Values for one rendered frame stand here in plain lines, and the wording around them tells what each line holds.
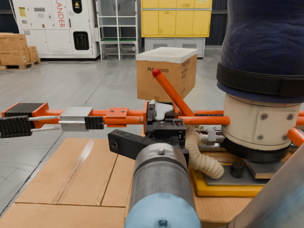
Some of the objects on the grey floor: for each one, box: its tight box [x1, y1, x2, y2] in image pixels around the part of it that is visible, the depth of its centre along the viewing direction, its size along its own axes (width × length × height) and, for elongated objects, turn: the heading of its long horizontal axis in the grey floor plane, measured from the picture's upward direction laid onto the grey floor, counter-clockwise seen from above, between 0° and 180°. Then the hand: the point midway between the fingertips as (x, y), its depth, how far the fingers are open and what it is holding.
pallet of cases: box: [0, 33, 41, 70], centre depth 641 cm, size 121×103×90 cm
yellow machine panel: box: [141, 0, 212, 59], centre depth 752 cm, size 222×91×248 cm, turn 90°
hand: (150, 116), depth 58 cm, fingers open, 7 cm apart
